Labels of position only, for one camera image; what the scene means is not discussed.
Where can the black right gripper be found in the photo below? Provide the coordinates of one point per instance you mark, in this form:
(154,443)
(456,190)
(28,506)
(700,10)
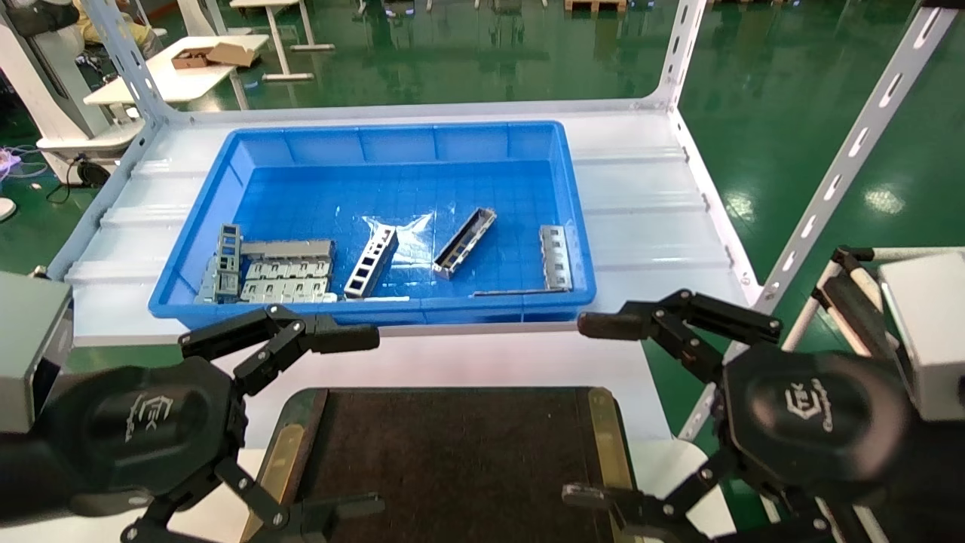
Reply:
(814,422)

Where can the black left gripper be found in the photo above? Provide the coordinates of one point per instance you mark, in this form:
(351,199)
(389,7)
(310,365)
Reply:
(136,422)

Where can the grey metal channel part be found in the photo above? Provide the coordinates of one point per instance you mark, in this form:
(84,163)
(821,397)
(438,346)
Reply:
(464,245)

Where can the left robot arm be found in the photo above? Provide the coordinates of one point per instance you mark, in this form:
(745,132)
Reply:
(22,475)

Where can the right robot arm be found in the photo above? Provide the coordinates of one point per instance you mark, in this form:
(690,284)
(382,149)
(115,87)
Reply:
(935,483)

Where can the metal part with square holes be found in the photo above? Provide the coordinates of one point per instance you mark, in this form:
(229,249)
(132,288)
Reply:
(371,262)

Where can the long grey metal cage part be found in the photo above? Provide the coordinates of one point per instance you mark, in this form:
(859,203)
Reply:
(286,247)

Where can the upright grey metal cage part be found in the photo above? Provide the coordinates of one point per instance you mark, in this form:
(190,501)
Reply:
(228,256)

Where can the flat perforated metal part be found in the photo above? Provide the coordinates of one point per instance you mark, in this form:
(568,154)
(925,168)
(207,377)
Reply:
(556,256)

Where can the black tray with brass edges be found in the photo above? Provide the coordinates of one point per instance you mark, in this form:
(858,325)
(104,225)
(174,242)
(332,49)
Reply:
(452,467)

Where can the thin metal strip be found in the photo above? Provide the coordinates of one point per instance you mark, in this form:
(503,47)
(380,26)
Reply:
(520,291)

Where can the clear plastic bag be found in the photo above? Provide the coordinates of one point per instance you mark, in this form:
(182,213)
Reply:
(411,237)

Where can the white metal shelf rack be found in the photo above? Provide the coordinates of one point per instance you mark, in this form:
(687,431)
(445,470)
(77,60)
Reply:
(648,188)

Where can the blue plastic bin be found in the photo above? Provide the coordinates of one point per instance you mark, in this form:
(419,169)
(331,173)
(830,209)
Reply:
(392,188)

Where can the white round floor base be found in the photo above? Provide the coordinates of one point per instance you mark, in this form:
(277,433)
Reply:
(6,209)

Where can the white table with cardboard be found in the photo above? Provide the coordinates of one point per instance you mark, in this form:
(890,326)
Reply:
(181,79)

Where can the open cardboard box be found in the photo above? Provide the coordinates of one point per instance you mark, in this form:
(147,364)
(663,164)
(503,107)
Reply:
(226,54)

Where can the white-legged background table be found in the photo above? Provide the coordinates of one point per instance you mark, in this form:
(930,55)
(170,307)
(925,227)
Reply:
(283,45)

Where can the wooden pallet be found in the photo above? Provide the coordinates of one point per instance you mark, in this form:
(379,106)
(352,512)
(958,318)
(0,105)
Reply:
(595,5)

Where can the white machine with black wheel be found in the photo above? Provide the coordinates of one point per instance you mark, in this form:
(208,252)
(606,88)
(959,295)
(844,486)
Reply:
(45,83)

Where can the person in yellow clothes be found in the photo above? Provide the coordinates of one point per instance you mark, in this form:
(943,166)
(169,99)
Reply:
(105,30)

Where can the small leaning grey metal bracket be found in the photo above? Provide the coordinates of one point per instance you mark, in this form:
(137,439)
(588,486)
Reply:
(207,283)

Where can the white tube frame black grips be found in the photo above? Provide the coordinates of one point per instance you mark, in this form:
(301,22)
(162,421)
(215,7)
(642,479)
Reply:
(852,302)

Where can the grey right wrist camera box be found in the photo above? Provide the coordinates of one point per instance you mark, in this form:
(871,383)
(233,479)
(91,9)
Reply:
(931,332)

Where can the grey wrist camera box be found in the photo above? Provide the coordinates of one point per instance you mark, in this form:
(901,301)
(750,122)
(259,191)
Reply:
(931,332)
(22,339)

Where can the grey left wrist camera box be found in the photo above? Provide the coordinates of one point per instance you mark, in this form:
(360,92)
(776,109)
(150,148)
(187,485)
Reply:
(22,339)

